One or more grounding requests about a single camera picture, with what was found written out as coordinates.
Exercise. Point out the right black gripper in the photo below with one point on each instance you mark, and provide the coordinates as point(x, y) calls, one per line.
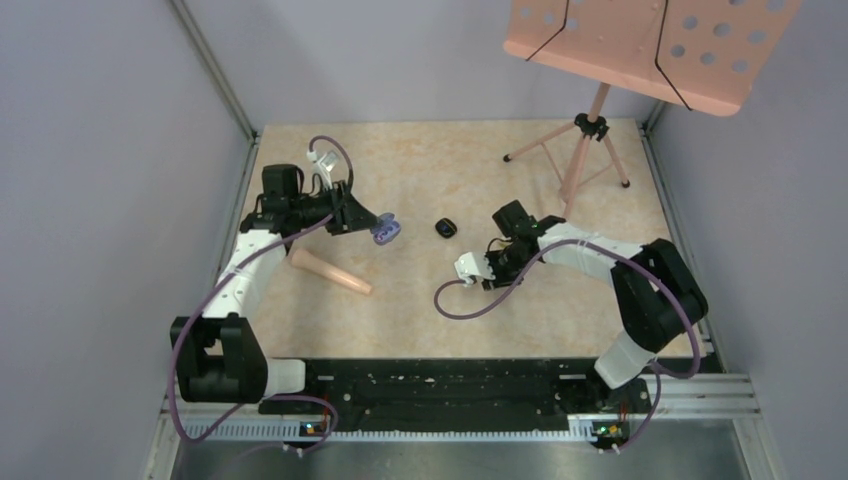
point(500, 280)

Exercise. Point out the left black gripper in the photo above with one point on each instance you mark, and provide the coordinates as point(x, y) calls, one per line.
point(349, 214)

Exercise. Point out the grey earbud charging case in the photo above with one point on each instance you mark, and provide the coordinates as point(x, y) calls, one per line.
point(386, 229)

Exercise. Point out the black earbud charging case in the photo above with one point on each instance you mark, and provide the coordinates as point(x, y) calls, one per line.
point(445, 228)

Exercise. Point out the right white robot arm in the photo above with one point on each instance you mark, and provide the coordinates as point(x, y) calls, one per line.
point(657, 296)

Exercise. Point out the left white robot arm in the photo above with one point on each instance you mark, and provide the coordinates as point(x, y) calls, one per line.
point(216, 355)

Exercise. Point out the pink tapered wooden leg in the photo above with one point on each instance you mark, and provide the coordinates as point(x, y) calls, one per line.
point(304, 260)

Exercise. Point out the pink music stand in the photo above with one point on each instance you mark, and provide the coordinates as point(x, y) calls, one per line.
point(703, 55)

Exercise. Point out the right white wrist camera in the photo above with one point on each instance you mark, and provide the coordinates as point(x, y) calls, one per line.
point(473, 267)

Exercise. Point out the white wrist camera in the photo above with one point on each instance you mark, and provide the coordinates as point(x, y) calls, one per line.
point(473, 267)
point(323, 165)

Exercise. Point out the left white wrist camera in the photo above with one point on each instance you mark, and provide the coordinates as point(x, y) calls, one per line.
point(323, 165)

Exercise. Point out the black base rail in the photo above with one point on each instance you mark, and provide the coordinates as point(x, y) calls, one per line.
point(460, 395)

